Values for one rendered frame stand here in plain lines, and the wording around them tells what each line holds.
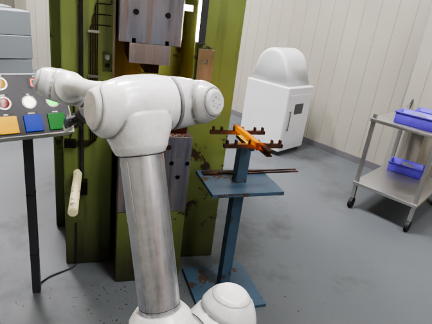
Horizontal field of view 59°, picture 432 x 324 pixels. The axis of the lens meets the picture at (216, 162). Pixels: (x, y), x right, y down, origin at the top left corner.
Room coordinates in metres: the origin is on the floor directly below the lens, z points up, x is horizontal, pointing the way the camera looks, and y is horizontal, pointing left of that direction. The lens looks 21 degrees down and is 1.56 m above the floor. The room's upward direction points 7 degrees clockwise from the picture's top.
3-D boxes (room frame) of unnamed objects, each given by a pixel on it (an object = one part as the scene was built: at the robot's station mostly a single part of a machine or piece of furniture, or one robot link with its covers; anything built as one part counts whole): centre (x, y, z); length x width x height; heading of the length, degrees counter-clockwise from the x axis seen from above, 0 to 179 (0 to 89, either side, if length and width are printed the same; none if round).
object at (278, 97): (4.80, -0.67, 0.62); 0.69 x 0.57 x 1.24; 44
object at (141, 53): (2.13, 0.45, 1.32); 0.42 x 0.20 x 0.10; 18
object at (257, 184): (1.91, -0.14, 0.71); 0.40 x 0.30 x 0.02; 111
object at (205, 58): (2.15, 0.13, 1.27); 0.09 x 0.02 x 0.17; 108
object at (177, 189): (2.16, 0.40, 0.69); 0.56 x 0.38 x 0.45; 18
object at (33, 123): (1.58, 0.81, 1.01); 0.07 x 0.05 x 0.07; 133
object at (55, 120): (1.65, 0.74, 1.01); 0.07 x 0.05 x 0.07; 133
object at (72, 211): (1.74, 0.69, 0.62); 0.44 x 0.05 x 0.05; 18
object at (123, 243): (2.16, 0.40, 0.23); 0.56 x 0.38 x 0.47; 18
